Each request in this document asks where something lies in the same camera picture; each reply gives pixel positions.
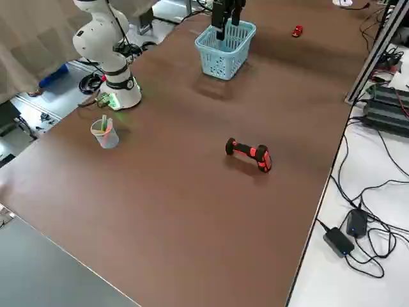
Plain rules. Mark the pink marker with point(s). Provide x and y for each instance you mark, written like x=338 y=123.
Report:
x=109 y=127

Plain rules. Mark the clear plastic cup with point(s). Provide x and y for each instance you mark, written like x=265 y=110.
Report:
x=107 y=139

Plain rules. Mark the red toy car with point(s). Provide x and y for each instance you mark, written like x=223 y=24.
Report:
x=297 y=31

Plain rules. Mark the light blue plastic basket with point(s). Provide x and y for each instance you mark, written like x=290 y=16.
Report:
x=223 y=68

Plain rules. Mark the pale green marker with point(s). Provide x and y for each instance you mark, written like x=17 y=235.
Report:
x=103 y=123

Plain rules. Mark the black finned power supply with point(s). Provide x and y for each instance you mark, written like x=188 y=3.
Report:
x=390 y=96
x=385 y=118

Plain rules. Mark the aluminium frame post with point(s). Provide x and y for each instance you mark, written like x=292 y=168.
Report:
x=370 y=60

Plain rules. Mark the grey power adapter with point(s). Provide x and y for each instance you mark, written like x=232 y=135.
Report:
x=339 y=245

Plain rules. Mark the white round device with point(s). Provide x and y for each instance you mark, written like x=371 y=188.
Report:
x=342 y=2

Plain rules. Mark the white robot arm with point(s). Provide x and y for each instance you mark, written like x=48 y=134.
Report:
x=105 y=48

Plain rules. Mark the beige curtain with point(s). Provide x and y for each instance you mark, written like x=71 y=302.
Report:
x=32 y=48

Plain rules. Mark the black power adapter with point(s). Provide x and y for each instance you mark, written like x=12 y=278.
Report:
x=356 y=222

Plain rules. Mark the blue floor tool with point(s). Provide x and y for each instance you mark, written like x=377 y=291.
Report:
x=54 y=75

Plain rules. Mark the orange black barcode scanner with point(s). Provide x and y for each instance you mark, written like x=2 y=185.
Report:
x=252 y=153

